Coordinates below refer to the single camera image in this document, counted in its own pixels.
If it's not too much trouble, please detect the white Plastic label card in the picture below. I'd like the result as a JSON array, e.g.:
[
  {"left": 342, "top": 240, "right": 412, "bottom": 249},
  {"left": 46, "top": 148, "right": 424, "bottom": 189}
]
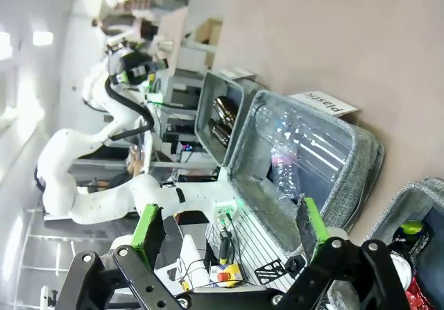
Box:
[{"left": 289, "top": 89, "right": 361, "bottom": 117}]

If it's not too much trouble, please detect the yellow emergency stop box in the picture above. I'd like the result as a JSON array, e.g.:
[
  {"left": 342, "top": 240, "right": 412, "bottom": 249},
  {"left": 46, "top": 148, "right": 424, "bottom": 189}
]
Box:
[{"left": 209, "top": 262, "right": 243, "bottom": 284}]

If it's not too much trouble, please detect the clear bottle with pink label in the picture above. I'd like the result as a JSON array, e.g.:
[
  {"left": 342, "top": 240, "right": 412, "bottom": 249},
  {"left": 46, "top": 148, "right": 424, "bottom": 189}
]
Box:
[{"left": 268, "top": 143, "right": 303, "bottom": 200}]

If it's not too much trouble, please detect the grey fabric basket plastic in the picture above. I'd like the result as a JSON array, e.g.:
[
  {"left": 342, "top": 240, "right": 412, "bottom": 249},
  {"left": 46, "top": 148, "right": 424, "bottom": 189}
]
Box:
[{"left": 221, "top": 89, "right": 386, "bottom": 256}]

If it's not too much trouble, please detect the grey fabric basket bottle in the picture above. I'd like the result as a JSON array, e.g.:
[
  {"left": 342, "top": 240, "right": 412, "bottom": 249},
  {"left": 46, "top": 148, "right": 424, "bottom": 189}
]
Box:
[{"left": 193, "top": 70, "right": 268, "bottom": 168}]

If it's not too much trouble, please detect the crushed black drink can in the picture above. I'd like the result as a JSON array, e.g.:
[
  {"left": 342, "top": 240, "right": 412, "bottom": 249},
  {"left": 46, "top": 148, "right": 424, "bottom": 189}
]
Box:
[{"left": 387, "top": 219, "right": 432, "bottom": 257}]

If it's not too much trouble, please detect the black corrugated cable hose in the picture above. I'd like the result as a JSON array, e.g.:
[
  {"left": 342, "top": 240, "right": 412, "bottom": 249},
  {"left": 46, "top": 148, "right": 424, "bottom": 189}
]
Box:
[{"left": 105, "top": 76, "right": 155, "bottom": 141}]

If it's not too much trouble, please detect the seated person in background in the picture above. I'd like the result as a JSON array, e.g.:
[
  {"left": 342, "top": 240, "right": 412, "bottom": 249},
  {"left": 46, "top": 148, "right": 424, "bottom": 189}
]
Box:
[{"left": 88, "top": 146, "right": 148, "bottom": 195}]

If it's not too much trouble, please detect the large clear plastic bottle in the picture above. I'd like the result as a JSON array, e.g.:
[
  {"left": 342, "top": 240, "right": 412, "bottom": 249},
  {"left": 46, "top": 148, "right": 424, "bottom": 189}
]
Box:
[{"left": 248, "top": 101, "right": 352, "bottom": 186}]

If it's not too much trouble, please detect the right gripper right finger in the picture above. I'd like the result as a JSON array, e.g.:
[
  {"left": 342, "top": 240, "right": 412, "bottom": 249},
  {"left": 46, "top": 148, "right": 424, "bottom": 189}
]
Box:
[{"left": 269, "top": 197, "right": 418, "bottom": 310}]

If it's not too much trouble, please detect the crushed red drink can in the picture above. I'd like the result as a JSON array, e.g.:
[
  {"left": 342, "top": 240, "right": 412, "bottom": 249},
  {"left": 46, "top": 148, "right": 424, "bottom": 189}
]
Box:
[{"left": 404, "top": 274, "right": 438, "bottom": 310}]

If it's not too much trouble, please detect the white striped control cabinet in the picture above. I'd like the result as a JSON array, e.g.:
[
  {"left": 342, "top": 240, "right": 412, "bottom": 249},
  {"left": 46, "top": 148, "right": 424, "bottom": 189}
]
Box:
[{"left": 205, "top": 215, "right": 303, "bottom": 293}]

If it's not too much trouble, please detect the wooden open shelf box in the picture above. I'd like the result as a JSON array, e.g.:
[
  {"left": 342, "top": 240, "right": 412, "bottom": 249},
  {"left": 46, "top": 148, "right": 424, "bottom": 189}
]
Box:
[{"left": 192, "top": 17, "right": 223, "bottom": 71}]

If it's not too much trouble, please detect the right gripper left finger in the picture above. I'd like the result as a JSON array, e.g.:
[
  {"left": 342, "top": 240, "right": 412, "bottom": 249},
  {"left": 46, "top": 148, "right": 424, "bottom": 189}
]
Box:
[{"left": 65, "top": 203, "right": 196, "bottom": 310}]

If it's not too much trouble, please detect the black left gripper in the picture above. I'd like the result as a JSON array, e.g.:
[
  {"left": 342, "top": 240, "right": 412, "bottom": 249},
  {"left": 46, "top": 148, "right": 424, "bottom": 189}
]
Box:
[{"left": 119, "top": 53, "right": 156, "bottom": 85}]

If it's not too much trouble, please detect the grey fabric basket can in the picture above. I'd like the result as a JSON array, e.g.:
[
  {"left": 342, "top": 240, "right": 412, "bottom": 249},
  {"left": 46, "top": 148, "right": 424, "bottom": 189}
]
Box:
[{"left": 325, "top": 176, "right": 444, "bottom": 310}]

